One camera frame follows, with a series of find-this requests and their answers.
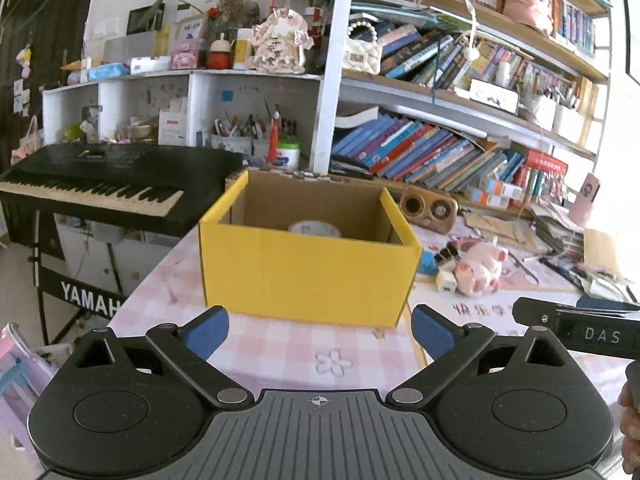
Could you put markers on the yellow tape roll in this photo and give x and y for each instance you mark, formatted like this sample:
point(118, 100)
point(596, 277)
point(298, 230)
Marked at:
point(315, 228)

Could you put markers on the white USB charger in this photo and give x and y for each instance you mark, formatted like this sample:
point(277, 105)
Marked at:
point(446, 281)

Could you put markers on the orange white carton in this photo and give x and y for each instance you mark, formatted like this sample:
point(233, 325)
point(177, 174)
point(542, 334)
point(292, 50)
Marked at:
point(479, 197)
point(500, 188)

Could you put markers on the brown envelope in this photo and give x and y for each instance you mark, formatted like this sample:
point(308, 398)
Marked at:
point(599, 251)

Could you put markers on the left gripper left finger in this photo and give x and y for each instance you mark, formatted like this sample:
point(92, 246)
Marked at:
point(184, 351)

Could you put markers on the white bookshelf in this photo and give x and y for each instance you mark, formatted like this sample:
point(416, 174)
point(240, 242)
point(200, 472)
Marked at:
point(313, 101)

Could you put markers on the pink cartoon desk mat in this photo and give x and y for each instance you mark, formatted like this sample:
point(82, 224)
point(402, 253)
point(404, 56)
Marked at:
point(270, 353)

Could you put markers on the black binder clip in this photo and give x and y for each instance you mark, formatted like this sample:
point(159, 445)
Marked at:
point(448, 254)

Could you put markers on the white quilted handbag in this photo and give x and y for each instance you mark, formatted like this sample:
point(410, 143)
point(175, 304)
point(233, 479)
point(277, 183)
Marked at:
point(363, 56)

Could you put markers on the brown kraft paper sheets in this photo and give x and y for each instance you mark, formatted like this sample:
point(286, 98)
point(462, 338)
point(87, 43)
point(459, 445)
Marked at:
point(514, 234)

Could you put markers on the black Yamaha keyboard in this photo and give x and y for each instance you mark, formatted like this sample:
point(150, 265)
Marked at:
point(151, 188)

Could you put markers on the white green lid jar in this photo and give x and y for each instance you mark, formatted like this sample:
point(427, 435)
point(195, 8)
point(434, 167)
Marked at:
point(288, 155)

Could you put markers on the red bottle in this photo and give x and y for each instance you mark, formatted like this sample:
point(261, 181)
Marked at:
point(274, 138)

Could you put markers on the red thick book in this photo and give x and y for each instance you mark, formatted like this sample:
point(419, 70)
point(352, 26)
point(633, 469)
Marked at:
point(543, 162)

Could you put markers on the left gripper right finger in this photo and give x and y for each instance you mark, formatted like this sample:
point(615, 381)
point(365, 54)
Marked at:
point(453, 348)

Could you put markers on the yellow cardboard box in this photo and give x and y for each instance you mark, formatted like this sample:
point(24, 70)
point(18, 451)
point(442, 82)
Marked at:
point(253, 265)

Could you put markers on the brown retro radio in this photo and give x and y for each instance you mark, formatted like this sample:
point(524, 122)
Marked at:
point(429, 210)

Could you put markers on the pink phone stand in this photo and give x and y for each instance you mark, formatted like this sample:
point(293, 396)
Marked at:
point(580, 211)

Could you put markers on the pile of papers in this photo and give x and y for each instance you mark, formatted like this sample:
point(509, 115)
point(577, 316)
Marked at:
point(552, 225)

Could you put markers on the person right hand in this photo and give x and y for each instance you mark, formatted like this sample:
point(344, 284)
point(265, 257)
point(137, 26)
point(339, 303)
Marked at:
point(630, 428)

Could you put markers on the pink plush pig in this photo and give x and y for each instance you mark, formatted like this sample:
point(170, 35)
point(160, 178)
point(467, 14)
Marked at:
point(479, 269)

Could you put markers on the wooden chess board box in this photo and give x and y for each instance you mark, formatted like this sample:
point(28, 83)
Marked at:
point(294, 175)

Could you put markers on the orange white carton lower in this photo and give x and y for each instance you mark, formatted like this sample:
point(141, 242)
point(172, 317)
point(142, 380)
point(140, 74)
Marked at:
point(479, 197)

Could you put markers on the blue crumpled wrapper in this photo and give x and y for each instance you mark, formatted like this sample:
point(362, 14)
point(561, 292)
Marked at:
point(428, 264)

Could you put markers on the digital clock on shelf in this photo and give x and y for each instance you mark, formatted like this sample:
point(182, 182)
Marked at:
point(491, 95)

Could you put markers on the orange white carton upper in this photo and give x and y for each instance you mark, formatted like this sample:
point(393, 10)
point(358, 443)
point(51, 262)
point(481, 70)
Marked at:
point(500, 188)

